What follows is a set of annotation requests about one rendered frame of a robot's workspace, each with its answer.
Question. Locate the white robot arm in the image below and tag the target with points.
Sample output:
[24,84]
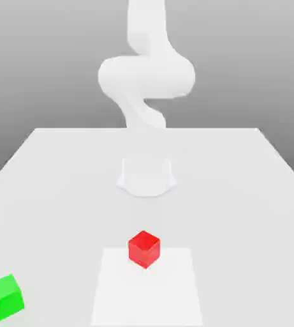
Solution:
[146,76]

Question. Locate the small red cube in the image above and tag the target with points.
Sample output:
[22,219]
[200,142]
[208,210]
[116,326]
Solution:
[144,250]

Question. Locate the small green cube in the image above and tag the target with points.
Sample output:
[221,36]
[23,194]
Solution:
[5,297]

